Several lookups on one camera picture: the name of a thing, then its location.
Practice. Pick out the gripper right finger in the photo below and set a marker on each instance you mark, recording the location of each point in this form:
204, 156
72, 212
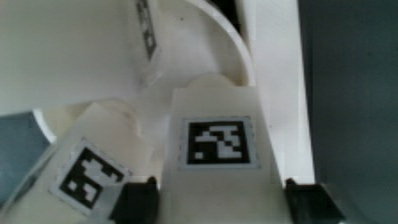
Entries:
314, 208

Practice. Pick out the white stool leg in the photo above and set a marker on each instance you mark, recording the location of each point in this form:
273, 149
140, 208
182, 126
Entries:
74, 54
93, 161
221, 184

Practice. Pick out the white round stool seat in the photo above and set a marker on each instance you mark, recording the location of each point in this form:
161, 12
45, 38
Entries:
200, 47

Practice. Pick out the white U-shaped obstacle fence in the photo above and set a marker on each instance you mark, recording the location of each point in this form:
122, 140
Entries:
271, 30

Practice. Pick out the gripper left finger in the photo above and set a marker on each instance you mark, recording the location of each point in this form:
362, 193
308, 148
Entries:
127, 204

